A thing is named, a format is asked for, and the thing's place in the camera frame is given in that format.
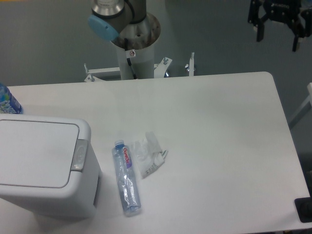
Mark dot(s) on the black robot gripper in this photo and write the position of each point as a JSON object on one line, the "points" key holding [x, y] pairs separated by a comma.
{"points": [[282, 11]]}

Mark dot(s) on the white push-lid trash can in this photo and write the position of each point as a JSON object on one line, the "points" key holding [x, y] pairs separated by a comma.
{"points": [[48, 165]]}

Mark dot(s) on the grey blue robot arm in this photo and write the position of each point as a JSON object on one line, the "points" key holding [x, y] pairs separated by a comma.
{"points": [[110, 17]]}

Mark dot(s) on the black clamp at table corner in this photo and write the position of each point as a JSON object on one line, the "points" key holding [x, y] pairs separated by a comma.
{"points": [[304, 209]]}

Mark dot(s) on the crumpled clear plastic wrapper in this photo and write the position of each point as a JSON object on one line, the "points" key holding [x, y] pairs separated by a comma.
{"points": [[148, 154]]}

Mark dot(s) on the empty clear plastic bottle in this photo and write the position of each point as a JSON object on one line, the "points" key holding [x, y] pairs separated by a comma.
{"points": [[126, 179]]}

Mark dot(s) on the blue labelled bottle at edge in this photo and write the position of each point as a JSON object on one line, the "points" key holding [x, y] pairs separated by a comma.
{"points": [[8, 103]]}

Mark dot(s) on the white frame at right edge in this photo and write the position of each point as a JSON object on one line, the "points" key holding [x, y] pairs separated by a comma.
{"points": [[303, 108]]}

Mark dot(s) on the white metal base frame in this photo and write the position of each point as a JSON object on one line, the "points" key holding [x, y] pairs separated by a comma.
{"points": [[130, 70]]}

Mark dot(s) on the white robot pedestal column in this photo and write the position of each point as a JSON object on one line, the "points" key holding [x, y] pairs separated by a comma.
{"points": [[137, 41]]}

